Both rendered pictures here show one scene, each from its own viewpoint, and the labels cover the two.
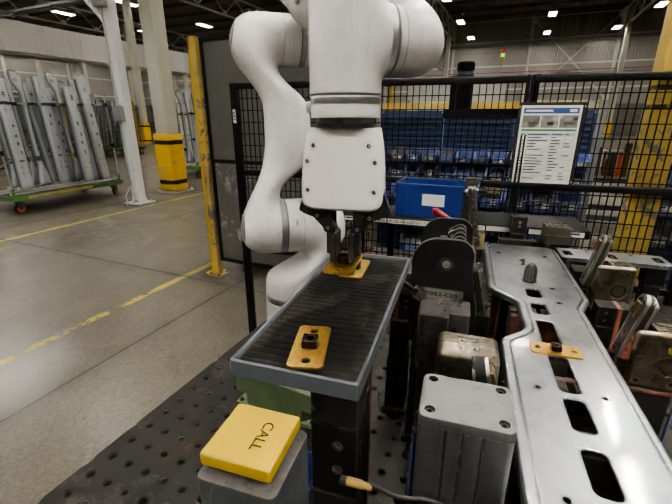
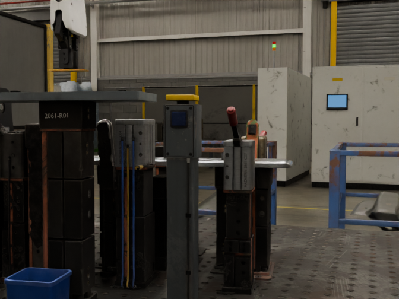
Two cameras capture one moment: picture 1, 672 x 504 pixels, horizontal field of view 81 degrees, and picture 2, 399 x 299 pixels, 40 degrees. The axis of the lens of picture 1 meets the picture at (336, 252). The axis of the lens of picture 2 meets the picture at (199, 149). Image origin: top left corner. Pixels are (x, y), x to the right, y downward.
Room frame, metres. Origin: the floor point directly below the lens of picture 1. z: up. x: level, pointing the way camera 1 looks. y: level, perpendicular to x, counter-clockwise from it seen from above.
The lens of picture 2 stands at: (0.34, 1.22, 1.11)
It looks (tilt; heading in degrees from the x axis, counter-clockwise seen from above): 3 degrees down; 264
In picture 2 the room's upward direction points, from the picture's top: straight up
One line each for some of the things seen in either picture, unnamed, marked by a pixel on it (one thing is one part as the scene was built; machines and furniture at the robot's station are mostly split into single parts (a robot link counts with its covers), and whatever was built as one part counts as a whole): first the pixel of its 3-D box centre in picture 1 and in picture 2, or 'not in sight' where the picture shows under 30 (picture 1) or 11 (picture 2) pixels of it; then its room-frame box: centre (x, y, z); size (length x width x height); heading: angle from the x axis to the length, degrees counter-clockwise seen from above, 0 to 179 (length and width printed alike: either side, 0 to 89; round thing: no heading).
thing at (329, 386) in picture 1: (343, 301); (67, 97); (0.50, -0.01, 1.16); 0.37 x 0.14 x 0.02; 162
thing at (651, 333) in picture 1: (637, 406); not in sight; (0.63, -0.58, 0.87); 0.12 x 0.09 x 0.35; 72
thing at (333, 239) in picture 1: (326, 234); (63, 51); (0.51, 0.01, 1.25); 0.03 x 0.03 x 0.07; 75
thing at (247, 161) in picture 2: not in sight; (239, 215); (0.11, -0.06, 0.88); 0.11 x 0.10 x 0.36; 72
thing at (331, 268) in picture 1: (344, 259); (68, 68); (0.50, -0.01, 1.22); 0.08 x 0.04 x 0.01; 165
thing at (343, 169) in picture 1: (344, 162); (67, 9); (0.50, -0.01, 1.35); 0.10 x 0.07 x 0.11; 75
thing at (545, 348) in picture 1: (556, 347); not in sight; (0.62, -0.40, 1.01); 0.08 x 0.04 x 0.01; 73
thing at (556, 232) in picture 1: (548, 273); not in sight; (1.29, -0.75, 0.88); 0.08 x 0.08 x 0.36; 72
